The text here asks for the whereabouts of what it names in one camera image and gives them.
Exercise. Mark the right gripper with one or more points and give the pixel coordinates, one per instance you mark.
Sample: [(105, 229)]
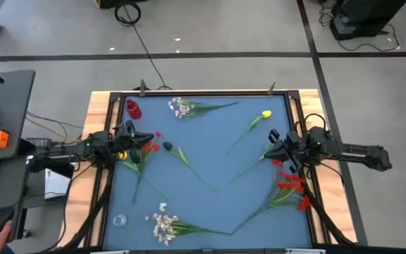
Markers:
[(294, 148)]

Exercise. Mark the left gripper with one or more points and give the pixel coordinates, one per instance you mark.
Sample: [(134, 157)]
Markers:
[(125, 139)]

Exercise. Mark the small red flower bunch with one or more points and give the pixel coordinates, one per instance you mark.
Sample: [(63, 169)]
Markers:
[(150, 147)]

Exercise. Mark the dark purple artificial tulip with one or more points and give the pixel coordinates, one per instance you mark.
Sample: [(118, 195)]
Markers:
[(167, 145), (266, 146)]

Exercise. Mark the yellow artificial tulip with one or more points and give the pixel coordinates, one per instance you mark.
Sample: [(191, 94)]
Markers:
[(123, 155), (266, 114)]

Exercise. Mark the large red flower bunch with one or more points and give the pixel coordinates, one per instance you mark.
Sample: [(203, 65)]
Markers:
[(289, 185)]

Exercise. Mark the white artificial flower bunch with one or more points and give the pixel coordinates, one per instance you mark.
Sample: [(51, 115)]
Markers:
[(180, 107), (164, 225)]

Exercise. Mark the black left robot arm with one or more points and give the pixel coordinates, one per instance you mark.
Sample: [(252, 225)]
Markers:
[(65, 155)]

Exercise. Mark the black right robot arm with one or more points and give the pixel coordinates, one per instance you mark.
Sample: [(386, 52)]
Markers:
[(358, 151)]

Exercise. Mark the red glass vase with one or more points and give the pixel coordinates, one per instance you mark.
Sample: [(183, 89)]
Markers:
[(133, 110)]

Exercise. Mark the clear glass vase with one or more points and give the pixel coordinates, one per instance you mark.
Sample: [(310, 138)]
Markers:
[(120, 220)]

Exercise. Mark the white paper pad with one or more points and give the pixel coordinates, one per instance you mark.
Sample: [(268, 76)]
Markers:
[(56, 185)]

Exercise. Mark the black power brick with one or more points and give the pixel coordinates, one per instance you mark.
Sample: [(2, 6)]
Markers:
[(39, 142)]

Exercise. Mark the black cart base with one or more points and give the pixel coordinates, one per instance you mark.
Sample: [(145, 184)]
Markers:
[(118, 3)]

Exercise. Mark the grey desk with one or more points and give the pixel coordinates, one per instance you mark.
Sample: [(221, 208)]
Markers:
[(9, 106)]

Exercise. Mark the black floor equipment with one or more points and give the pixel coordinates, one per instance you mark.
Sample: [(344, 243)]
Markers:
[(365, 14)]

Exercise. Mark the black computer mouse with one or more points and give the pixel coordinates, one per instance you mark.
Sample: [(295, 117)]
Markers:
[(1, 218)]

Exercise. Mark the black aluminium table frame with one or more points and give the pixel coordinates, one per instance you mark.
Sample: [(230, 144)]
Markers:
[(206, 93)]

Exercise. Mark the white table bracket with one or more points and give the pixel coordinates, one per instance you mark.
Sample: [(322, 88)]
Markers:
[(305, 251)]

